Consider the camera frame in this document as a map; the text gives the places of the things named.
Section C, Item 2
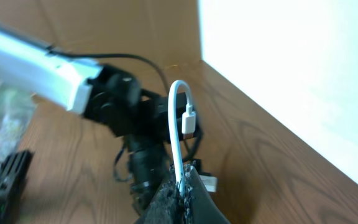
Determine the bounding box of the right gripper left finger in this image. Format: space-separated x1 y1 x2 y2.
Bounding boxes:
134 167 182 224

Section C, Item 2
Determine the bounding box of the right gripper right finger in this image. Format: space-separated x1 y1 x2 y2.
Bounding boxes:
184 164 230 224

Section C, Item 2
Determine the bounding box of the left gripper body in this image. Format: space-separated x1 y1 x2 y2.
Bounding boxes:
85 67 203 214

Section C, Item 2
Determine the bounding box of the black and white cable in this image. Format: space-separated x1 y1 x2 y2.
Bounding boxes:
167 80 219 197

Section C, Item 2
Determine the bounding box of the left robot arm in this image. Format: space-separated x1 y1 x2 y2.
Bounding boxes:
0 27 201 198

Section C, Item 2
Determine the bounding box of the left camera cable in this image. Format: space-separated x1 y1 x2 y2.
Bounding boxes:
47 46 170 94

